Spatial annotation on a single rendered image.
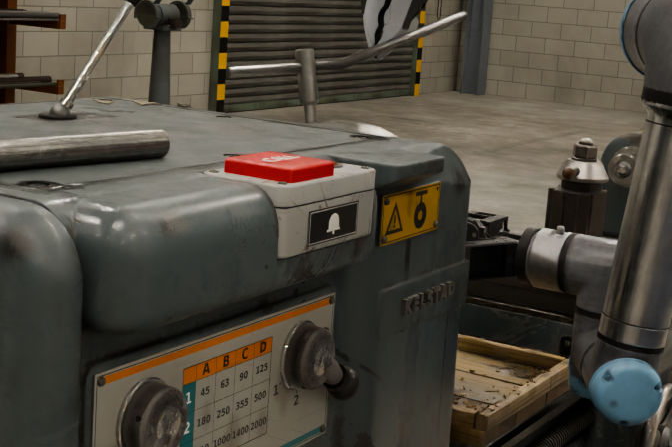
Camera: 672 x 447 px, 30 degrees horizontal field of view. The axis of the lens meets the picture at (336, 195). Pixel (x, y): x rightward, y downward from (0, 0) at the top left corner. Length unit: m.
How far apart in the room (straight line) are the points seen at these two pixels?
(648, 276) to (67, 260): 0.79
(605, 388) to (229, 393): 0.57
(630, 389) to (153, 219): 0.75
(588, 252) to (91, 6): 9.45
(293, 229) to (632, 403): 0.62
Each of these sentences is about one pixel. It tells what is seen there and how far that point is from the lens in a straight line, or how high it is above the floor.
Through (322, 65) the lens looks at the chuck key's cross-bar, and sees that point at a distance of 1.45.
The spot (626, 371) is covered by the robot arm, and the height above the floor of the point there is 1.01.
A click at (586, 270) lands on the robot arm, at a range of 1.53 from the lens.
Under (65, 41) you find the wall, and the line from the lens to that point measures 10.62.
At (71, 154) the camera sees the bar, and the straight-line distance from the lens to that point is 0.91.
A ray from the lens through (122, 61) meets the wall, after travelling 11.16.
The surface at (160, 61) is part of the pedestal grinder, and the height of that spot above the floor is 0.63.
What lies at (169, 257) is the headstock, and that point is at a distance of 0.78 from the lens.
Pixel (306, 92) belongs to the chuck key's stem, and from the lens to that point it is 1.44.
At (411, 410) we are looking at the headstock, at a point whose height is 1.01.
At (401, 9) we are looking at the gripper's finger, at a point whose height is 1.37.
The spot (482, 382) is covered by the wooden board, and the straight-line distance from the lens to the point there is 1.70.
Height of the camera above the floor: 1.40
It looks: 10 degrees down
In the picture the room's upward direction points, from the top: 4 degrees clockwise
